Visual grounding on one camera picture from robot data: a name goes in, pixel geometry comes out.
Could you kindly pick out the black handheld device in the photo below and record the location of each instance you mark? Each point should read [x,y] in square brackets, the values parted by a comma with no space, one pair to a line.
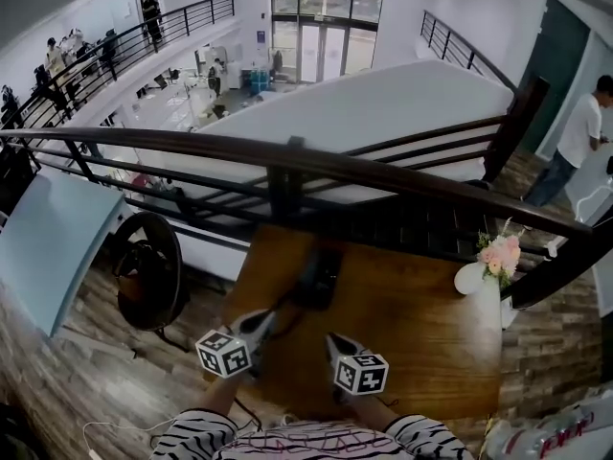
[321,281]

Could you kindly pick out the long black balcony railing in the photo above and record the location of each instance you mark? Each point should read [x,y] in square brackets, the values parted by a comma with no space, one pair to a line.
[120,31]

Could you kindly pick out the short black balcony railing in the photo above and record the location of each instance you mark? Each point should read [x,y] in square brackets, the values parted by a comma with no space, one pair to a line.
[455,41]

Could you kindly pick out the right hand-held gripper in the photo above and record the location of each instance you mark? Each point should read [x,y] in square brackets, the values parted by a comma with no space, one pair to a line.
[361,374]

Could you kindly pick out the person's right forearm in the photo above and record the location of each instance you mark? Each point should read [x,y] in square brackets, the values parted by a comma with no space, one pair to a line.
[378,410]

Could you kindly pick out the black round chair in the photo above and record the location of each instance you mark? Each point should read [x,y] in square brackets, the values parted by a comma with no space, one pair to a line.
[148,281]

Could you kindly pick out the striped shirt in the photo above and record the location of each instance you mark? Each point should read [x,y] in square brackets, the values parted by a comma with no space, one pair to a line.
[311,443]

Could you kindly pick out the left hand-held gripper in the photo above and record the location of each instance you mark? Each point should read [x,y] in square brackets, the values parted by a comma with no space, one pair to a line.
[222,355]

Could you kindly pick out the light blue table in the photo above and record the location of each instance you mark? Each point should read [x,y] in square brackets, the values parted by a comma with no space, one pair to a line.
[52,247]

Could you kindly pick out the dark curved railing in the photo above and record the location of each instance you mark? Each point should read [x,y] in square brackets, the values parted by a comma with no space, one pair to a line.
[287,154]

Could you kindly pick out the plastic bag with red print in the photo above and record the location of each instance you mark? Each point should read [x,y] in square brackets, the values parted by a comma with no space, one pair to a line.
[551,429]

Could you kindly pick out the dark green door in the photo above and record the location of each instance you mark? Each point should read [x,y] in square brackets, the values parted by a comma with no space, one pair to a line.
[555,75]

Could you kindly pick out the white power strip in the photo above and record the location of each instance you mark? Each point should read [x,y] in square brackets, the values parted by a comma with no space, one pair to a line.
[91,443]

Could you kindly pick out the white vase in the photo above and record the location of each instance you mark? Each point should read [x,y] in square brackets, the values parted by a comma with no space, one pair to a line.
[474,290]

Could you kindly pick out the pink flower bouquet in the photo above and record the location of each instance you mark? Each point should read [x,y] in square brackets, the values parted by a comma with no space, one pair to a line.
[500,254]

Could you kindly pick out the glass entrance door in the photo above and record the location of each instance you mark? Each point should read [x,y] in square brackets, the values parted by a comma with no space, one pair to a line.
[325,27]

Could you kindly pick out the person's left forearm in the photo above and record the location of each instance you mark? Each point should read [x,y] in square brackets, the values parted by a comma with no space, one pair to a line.
[220,396]

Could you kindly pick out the wooden table with metal legs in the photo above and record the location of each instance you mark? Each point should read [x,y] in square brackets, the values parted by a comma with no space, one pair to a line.
[421,333]

